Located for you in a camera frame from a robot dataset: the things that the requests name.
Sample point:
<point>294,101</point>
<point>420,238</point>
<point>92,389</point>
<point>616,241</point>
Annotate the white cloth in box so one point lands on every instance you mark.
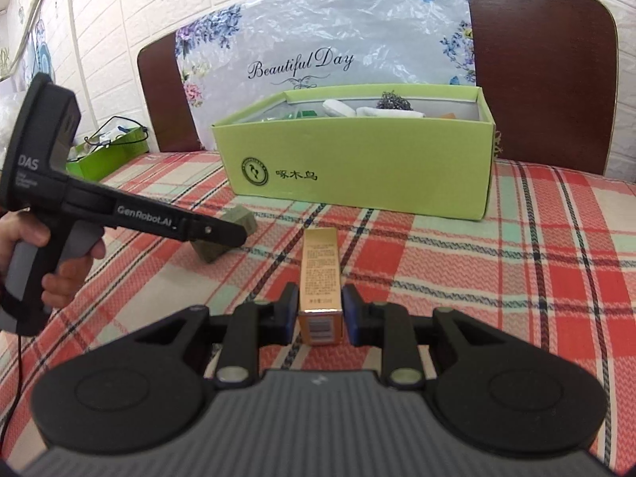
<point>338,108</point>

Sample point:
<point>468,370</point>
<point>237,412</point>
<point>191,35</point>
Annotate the red plaid bed sheet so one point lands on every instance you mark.
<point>552,262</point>

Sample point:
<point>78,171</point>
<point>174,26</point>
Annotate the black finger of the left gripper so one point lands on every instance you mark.
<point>210,229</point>

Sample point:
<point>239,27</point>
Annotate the large green storage box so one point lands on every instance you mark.
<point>438,165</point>

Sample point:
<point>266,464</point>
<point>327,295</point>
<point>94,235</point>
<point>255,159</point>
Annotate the green snack packet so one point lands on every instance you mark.
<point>300,114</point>

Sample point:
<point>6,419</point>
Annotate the floral plastic bag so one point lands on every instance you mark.
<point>252,49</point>

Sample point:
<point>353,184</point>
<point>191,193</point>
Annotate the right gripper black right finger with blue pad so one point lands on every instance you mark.
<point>390,328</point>

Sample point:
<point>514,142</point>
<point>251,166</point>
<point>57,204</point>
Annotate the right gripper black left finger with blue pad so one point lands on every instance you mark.
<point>251,327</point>

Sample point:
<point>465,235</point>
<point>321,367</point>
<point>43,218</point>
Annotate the person's left hand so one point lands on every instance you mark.
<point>44,266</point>

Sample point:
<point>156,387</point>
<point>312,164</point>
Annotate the gold rectangular box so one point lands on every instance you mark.
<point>320,310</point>

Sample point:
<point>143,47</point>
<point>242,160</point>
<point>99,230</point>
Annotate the olive green small box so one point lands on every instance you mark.
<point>209,252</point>

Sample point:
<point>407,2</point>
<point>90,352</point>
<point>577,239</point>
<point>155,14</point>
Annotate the steel wool scrubber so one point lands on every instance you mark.
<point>391,101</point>

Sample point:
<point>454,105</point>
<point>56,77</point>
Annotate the dark brown wooden headboard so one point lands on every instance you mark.
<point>548,69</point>

